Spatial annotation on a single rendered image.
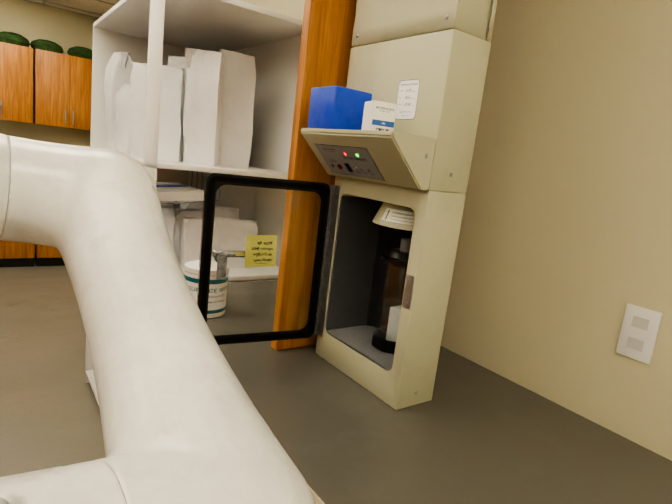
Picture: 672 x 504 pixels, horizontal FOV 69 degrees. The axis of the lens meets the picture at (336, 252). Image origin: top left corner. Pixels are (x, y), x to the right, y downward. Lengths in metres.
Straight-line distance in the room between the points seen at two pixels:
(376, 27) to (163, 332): 0.92
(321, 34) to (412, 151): 0.45
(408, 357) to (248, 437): 0.74
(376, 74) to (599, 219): 0.60
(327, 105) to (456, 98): 0.27
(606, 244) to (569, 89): 0.38
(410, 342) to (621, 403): 0.50
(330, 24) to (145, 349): 1.02
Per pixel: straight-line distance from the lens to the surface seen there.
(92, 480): 0.31
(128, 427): 0.37
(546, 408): 1.29
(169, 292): 0.45
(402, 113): 1.06
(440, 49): 1.02
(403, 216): 1.08
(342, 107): 1.08
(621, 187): 1.25
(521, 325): 1.38
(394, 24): 1.14
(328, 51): 1.27
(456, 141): 1.02
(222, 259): 1.11
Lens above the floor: 1.45
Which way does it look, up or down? 11 degrees down
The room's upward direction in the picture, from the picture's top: 7 degrees clockwise
